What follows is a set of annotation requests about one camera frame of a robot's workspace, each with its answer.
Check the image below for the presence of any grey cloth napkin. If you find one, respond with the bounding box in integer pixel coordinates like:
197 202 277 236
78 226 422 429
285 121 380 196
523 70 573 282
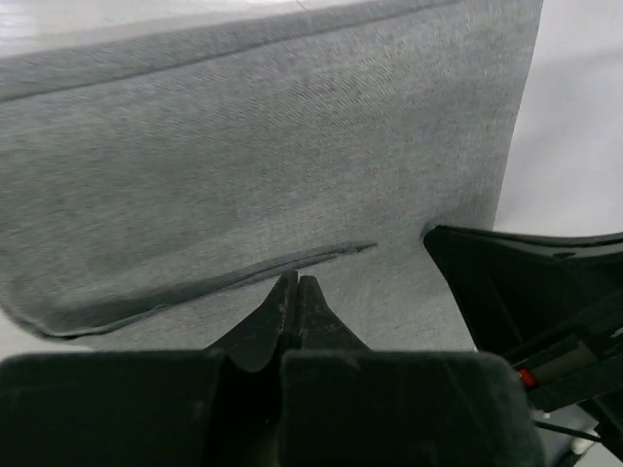
1 1 542 349

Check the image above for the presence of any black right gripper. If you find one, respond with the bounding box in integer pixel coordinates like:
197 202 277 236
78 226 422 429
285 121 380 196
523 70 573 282
423 226 622 458

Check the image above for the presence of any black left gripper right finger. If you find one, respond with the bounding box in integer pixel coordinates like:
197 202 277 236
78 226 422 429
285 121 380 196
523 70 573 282
280 275 543 466

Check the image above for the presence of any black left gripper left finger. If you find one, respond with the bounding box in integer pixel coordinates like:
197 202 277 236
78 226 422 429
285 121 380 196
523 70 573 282
1 272 298 466

